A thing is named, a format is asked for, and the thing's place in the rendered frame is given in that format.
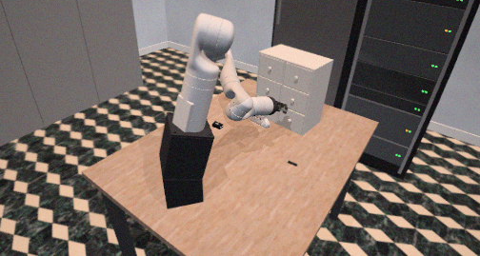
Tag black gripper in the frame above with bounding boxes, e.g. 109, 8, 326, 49
266, 96, 288, 115

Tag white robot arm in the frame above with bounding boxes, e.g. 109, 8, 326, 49
172, 13, 273, 132

